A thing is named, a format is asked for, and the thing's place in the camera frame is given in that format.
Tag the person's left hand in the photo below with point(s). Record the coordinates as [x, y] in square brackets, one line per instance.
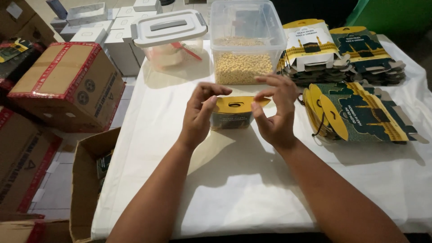
[195, 114]

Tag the person's right hand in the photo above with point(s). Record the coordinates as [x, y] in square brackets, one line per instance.
[281, 114]

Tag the small green yellow gift box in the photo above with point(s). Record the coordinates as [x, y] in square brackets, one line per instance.
[233, 118]

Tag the heap of yellow beans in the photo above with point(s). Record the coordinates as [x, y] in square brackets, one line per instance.
[243, 67]

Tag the red plastic scoop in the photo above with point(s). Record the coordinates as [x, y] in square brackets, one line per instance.
[187, 51]

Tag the stack of white-faced flat cartons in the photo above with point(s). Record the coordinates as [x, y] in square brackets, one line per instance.
[308, 44]

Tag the white tablecloth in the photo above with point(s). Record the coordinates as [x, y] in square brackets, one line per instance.
[236, 189]

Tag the stack of green flat cartons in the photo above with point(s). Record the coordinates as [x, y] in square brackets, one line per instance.
[366, 50]
[368, 114]

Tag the clear container with white lid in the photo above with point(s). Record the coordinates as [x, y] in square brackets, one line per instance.
[168, 28]

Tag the clear open plastic container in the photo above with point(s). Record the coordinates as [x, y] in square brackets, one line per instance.
[248, 20]

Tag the green packet in carton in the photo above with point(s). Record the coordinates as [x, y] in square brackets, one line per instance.
[104, 165]

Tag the heap of white boxes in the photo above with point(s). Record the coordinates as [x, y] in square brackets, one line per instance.
[111, 37]

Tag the red-taped brown cardboard box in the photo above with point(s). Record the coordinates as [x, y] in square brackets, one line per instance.
[67, 84]
[30, 232]
[23, 158]

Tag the open brown cardboard carton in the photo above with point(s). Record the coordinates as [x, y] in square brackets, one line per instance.
[84, 189]

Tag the green panel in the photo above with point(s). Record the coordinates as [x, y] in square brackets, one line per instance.
[391, 15]

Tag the blue-grey cylinder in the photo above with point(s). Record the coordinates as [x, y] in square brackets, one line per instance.
[57, 8]

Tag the dark red-edged box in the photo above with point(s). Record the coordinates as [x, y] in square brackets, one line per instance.
[17, 69]

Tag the flat green yellow carton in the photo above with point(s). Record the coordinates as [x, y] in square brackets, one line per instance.
[13, 49]

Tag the plain brown cardboard box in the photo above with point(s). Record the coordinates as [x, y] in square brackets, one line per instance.
[23, 20]

